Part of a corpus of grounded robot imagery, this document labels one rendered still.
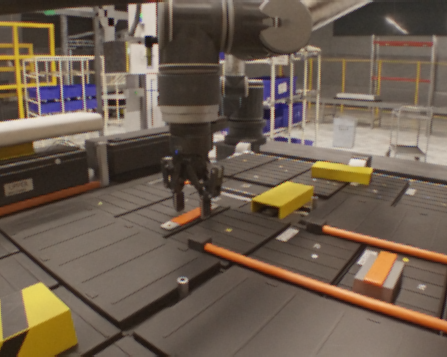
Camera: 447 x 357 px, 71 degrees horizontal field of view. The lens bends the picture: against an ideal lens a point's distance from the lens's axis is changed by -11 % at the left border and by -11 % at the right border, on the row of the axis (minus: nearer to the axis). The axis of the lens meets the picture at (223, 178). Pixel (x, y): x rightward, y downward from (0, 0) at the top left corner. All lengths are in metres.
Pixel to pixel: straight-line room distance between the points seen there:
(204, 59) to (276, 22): 0.14
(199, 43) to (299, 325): 0.44
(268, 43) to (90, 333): 0.50
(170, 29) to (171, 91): 0.10
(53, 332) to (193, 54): 0.44
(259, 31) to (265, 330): 0.45
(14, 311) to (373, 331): 0.37
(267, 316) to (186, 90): 0.37
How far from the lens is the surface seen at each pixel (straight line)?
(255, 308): 0.42
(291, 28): 0.63
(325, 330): 0.40
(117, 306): 0.44
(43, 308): 0.39
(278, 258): 0.54
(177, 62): 0.58
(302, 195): 0.78
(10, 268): 0.58
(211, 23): 0.59
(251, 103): 1.92
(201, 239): 0.55
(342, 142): 7.02
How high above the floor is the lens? 1.26
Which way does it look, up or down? 16 degrees down
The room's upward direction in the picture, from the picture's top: straight up
